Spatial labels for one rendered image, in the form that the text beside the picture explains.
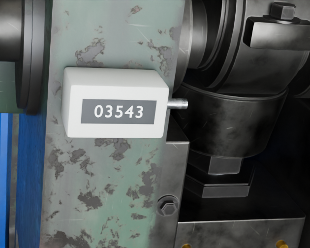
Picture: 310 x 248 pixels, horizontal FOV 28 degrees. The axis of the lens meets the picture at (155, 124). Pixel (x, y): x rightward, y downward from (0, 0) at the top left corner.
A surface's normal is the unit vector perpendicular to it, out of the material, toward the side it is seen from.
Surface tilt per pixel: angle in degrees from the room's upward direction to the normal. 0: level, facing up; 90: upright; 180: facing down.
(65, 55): 90
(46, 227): 90
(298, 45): 90
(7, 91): 90
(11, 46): 109
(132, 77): 0
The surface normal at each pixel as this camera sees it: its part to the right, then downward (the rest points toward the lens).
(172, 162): 0.24, 0.40
